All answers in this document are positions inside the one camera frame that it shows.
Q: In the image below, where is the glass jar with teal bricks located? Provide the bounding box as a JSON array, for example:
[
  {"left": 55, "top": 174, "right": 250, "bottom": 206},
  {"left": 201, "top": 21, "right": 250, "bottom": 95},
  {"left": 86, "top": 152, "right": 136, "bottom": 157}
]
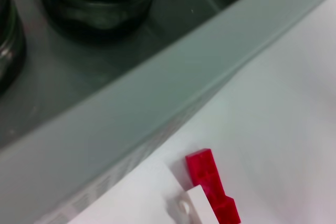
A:
[{"left": 36, "top": 0, "right": 197, "bottom": 44}]

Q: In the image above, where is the grey-green perforated storage bin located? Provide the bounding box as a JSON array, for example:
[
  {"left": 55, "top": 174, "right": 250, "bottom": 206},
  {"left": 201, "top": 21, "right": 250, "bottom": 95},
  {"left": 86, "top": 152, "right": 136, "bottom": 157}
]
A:
[{"left": 0, "top": 0, "right": 336, "bottom": 224}]

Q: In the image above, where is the white toy brick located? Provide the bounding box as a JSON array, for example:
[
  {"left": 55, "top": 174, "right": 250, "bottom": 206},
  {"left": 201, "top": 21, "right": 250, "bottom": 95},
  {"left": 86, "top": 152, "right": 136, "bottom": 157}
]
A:
[{"left": 167, "top": 184, "right": 219, "bottom": 224}]

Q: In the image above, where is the dark red toy brick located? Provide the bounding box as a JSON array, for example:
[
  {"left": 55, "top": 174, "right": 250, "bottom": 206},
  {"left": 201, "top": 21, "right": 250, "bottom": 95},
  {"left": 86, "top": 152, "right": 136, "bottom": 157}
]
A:
[{"left": 185, "top": 148, "right": 242, "bottom": 224}]

